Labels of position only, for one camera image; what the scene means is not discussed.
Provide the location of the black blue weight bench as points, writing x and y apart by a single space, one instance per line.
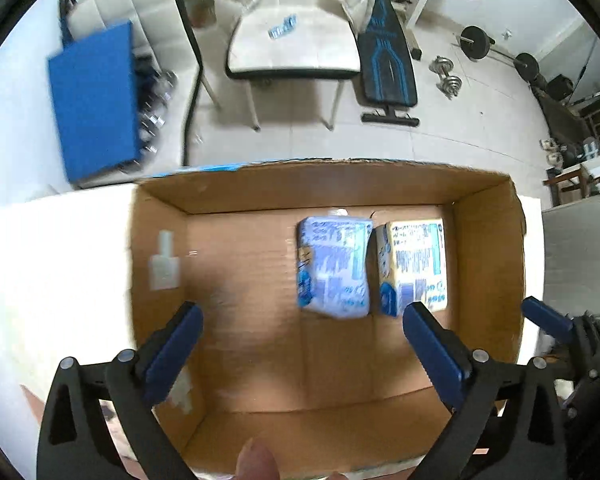
387 75

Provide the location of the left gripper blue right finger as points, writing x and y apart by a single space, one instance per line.
505 420

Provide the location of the striped cat tablecloth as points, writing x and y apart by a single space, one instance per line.
66 277

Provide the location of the white chair with jacket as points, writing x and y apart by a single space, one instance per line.
323 45

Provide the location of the blue folded mat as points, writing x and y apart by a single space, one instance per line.
93 87

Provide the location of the light blue tissue pack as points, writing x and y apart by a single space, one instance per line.
331 271

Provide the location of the yellow blue tissue pack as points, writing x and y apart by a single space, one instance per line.
411 260

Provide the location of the small blue packet on chair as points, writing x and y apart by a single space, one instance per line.
286 27

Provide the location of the person's fingertips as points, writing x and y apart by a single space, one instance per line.
256 461

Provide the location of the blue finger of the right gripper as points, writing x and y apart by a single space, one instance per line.
547 319

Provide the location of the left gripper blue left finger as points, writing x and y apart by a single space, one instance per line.
75 442

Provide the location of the grey padded chair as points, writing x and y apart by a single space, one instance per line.
572 257

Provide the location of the dark wooden chair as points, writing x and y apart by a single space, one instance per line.
573 183

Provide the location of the open cardboard box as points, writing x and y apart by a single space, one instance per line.
322 393

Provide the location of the chrome dumbbell pair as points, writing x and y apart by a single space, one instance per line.
449 83

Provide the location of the barbell on floor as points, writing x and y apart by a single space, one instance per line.
476 45

